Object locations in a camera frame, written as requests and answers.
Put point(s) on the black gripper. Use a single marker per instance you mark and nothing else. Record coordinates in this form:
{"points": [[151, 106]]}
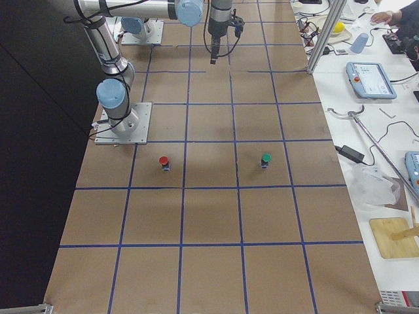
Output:
{"points": [[216, 30]]}

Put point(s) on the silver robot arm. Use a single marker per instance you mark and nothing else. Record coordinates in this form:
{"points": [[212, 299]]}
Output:
{"points": [[139, 28], [113, 93]]}

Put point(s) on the green push button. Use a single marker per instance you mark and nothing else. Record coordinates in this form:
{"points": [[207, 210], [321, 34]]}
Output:
{"points": [[265, 160]]}

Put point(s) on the red push button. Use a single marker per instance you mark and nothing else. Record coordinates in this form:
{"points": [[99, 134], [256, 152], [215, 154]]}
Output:
{"points": [[164, 162]]}

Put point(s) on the person's hand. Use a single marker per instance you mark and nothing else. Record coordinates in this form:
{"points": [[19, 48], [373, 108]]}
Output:
{"points": [[387, 17]]}

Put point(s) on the yellow lemon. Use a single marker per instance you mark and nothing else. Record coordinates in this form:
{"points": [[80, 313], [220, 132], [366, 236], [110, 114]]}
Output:
{"points": [[338, 28]]}

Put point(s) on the blue plastic cup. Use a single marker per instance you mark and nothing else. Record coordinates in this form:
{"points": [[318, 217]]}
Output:
{"points": [[359, 43]]}

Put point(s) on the metal rod with hook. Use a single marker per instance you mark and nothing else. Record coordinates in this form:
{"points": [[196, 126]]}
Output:
{"points": [[354, 115]]}

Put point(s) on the blue teach pendant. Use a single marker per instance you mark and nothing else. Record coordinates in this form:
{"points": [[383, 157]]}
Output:
{"points": [[369, 80], [412, 166]]}

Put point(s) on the black power adapter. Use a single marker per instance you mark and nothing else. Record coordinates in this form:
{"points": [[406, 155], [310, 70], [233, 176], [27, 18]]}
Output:
{"points": [[351, 154]]}

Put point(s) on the clear plastic bag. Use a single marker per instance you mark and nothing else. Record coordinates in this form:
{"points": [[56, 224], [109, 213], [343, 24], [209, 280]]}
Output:
{"points": [[369, 188]]}

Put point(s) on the wooden cutting board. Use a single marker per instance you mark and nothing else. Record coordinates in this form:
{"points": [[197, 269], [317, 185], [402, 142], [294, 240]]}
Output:
{"points": [[394, 237]]}

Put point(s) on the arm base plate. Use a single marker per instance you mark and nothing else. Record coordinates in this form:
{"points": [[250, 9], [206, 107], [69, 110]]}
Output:
{"points": [[154, 40], [133, 129]]}

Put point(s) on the aluminium frame post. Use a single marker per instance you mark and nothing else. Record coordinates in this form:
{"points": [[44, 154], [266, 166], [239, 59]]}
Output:
{"points": [[335, 11]]}

